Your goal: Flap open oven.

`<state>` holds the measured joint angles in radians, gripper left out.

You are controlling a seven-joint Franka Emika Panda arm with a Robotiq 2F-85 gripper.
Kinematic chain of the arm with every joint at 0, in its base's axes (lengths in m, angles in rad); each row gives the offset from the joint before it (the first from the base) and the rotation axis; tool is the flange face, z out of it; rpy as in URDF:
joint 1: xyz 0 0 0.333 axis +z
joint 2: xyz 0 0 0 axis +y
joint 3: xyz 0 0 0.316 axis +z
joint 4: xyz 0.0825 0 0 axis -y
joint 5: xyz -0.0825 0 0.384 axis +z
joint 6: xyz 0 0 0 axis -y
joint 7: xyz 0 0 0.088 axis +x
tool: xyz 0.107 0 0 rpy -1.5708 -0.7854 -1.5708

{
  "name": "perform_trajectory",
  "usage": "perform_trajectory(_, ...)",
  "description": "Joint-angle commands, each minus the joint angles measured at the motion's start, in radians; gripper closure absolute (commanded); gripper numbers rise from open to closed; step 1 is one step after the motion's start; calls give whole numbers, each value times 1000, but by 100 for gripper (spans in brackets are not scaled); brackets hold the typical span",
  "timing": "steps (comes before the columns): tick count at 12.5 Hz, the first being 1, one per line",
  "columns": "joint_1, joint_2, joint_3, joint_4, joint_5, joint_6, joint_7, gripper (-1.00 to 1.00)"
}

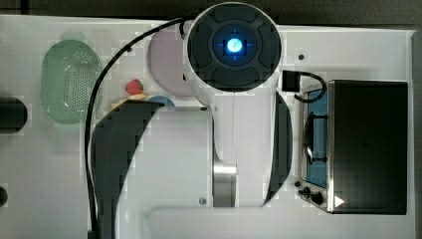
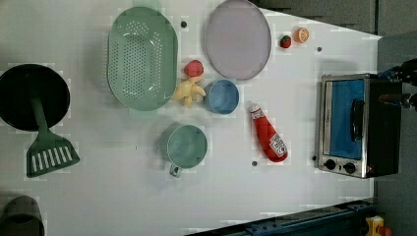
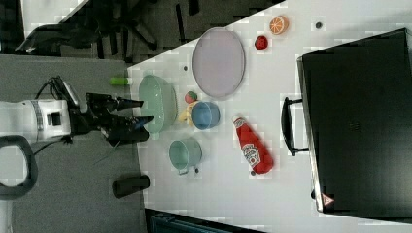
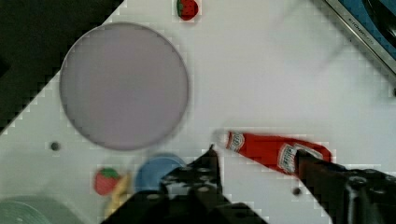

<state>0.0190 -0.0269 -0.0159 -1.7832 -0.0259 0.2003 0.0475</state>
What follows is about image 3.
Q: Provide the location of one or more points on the red green apple toy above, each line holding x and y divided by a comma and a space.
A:
190, 97

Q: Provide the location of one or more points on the orange slice toy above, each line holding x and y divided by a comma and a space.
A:
278, 25

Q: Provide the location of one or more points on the green marker pen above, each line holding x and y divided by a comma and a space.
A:
120, 81

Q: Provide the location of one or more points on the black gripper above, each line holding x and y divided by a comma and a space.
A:
99, 116

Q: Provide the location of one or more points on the lavender oval plate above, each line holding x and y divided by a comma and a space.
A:
218, 62

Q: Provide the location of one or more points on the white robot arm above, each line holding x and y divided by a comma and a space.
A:
47, 121

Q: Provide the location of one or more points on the blue cup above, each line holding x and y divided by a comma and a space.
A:
205, 115

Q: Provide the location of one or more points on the green oval bowl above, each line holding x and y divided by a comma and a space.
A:
160, 102

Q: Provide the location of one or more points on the red ketchup bottle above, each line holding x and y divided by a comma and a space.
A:
253, 147

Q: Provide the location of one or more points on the black oven door handle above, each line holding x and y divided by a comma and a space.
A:
286, 126

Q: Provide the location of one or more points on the blue crate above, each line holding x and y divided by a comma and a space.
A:
163, 223

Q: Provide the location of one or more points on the red strawberry toy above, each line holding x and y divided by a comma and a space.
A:
261, 43

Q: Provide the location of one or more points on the green mug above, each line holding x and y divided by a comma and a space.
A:
185, 154

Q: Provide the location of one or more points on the black cylinder table leg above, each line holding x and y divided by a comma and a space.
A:
128, 186

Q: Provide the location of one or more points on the yellow banana toy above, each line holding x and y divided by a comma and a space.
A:
186, 114

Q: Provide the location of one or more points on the black toaster oven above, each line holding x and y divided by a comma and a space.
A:
356, 99

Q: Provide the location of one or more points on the black office chair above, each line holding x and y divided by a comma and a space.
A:
95, 20

